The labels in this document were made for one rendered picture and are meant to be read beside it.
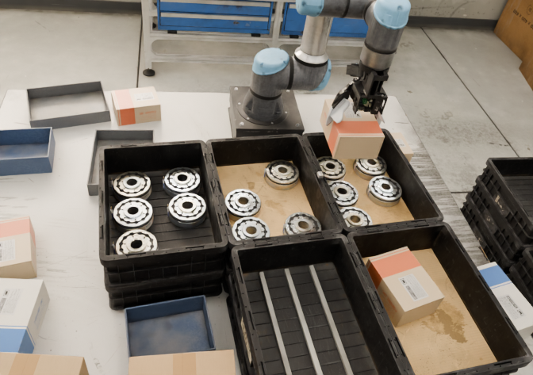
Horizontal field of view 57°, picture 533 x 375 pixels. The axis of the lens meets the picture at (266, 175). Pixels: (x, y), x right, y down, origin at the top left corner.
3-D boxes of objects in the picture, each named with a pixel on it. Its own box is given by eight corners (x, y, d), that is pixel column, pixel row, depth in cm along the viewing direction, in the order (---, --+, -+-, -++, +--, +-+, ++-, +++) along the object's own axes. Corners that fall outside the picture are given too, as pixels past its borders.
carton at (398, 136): (395, 147, 190) (400, 132, 185) (407, 168, 182) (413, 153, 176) (357, 148, 186) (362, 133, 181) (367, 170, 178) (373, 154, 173)
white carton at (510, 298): (450, 288, 144) (462, 270, 138) (481, 278, 148) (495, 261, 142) (494, 350, 131) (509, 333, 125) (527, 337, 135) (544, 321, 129)
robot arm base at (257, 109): (243, 93, 185) (247, 71, 178) (282, 99, 186) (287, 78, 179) (240, 119, 174) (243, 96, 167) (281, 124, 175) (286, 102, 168)
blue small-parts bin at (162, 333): (204, 308, 130) (205, 294, 125) (214, 361, 120) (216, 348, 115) (126, 322, 124) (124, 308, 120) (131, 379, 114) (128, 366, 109)
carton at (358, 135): (319, 120, 137) (324, 98, 132) (359, 120, 139) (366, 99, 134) (333, 158, 126) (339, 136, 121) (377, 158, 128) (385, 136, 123)
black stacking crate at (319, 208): (204, 168, 152) (205, 140, 145) (293, 162, 160) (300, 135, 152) (227, 273, 125) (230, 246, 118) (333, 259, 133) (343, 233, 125)
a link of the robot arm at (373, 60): (360, 36, 113) (393, 38, 114) (354, 54, 116) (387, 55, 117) (369, 54, 108) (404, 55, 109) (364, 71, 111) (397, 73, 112)
